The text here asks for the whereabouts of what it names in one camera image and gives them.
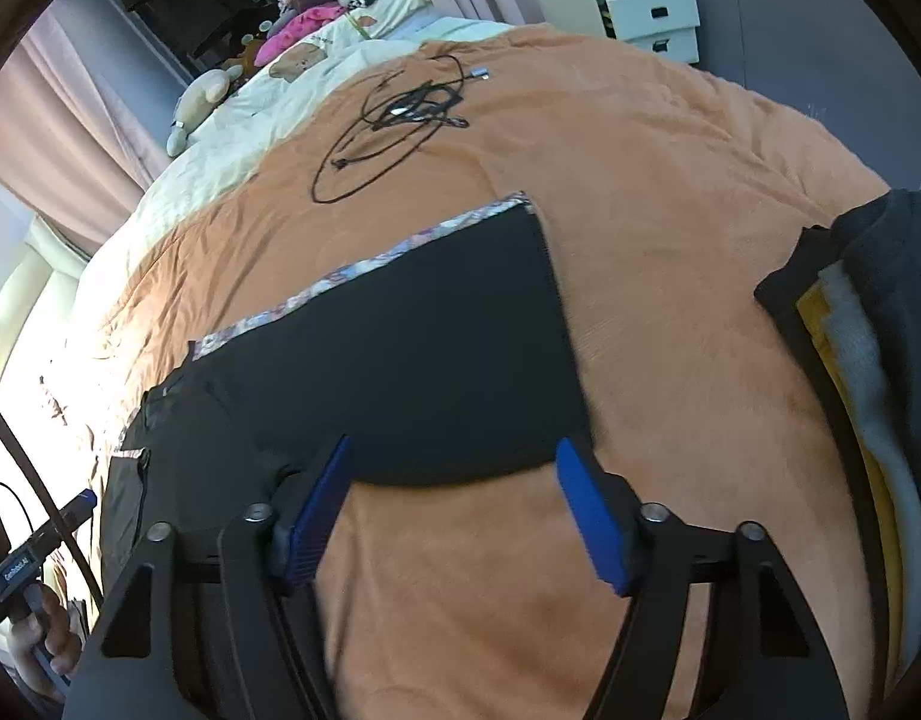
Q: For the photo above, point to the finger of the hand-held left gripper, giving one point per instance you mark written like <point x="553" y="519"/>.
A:
<point x="78" y="508"/>

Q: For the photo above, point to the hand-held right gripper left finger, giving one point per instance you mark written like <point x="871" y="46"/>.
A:
<point x="321" y="517"/>

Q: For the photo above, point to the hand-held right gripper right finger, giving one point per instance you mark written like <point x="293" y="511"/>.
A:
<point x="591" y="517"/>

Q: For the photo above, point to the black pants with floral trim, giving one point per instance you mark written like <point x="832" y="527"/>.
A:
<point x="430" y="360"/>

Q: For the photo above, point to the person's left hand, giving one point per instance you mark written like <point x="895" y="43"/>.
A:
<point x="49" y="634"/>

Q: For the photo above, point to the orange fleece blanket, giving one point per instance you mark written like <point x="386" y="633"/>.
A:
<point x="655" y="240"/>

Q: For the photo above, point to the black folded garment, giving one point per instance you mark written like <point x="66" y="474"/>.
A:
<point x="786" y="277"/>

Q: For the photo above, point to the grey white cloth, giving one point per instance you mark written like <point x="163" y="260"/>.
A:
<point x="858" y="345"/>

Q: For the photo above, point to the cream bear print quilt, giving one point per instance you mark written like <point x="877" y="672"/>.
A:
<point x="228" y="142"/>

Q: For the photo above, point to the dark knit garment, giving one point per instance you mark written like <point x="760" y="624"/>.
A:
<point x="895" y="255"/>

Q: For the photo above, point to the cream plush toy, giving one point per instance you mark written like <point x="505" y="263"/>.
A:
<point x="201" y="94"/>

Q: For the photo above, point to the pink cloth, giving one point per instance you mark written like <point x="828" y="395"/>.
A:
<point x="303" y="22"/>

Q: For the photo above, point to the white nightstand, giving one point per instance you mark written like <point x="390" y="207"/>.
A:
<point x="655" y="15"/>

